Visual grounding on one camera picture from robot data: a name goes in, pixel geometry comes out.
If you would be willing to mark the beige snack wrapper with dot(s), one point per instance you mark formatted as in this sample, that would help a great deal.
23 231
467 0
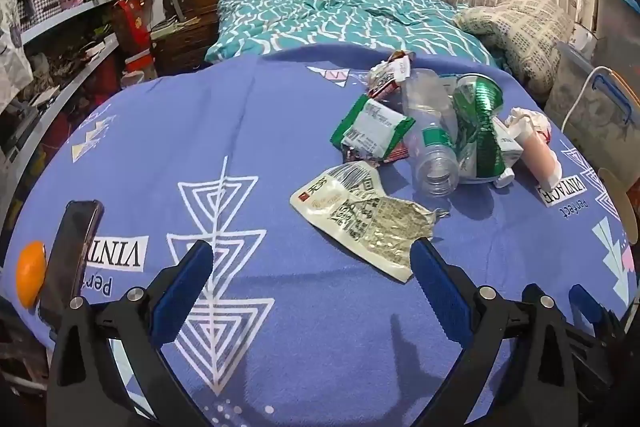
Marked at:
350 217

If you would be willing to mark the orange fruit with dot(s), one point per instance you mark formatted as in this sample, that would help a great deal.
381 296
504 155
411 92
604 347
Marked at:
30 274

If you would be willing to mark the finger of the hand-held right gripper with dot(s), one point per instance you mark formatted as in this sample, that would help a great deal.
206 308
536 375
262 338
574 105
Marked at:
586 303

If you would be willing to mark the wooden nightstand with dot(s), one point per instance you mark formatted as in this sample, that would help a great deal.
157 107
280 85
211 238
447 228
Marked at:
180 44

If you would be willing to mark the newspaper print pillow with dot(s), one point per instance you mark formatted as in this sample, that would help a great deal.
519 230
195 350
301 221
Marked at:
525 32

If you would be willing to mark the red and white wrapper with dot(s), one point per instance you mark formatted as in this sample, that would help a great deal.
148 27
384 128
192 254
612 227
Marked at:
390 74

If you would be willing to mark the blue printed blanket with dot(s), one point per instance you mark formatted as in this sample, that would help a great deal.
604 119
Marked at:
280 357

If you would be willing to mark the blue lidded storage bin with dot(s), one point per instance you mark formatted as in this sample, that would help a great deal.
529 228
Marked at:
615 22

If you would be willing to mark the clear plastic bottle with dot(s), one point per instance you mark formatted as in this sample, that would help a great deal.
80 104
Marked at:
432 157

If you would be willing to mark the black smartphone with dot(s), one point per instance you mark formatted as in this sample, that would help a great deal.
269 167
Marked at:
75 257

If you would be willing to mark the red gift box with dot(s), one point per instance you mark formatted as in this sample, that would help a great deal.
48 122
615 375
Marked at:
131 27

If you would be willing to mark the dark red snack wrapper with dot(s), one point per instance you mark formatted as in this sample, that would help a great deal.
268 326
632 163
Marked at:
396 155

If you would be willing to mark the green snack wrapper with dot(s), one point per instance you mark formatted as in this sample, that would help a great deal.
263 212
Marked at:
372 127

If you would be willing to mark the crushed green can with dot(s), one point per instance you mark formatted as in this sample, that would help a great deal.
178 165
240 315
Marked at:
480 122

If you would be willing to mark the white cup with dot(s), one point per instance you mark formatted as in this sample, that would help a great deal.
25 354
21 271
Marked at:
582 38

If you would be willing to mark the small white carton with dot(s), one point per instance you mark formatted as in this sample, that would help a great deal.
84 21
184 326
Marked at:
507 147

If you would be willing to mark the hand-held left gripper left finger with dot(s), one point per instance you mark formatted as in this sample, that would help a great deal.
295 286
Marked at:
182 292

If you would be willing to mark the teal patterned quilt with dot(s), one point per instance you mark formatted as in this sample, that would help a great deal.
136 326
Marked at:
325 12

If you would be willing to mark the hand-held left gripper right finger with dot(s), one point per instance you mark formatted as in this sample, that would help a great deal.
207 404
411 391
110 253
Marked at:
440 292

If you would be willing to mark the clear plastic storage box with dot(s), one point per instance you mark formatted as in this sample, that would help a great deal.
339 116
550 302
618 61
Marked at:
595 117

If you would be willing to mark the metal shelf unit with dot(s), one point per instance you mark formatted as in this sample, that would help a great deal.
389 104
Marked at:
65 14

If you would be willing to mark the crumpled white tissue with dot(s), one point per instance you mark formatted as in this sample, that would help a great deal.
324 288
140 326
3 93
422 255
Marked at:
525 119

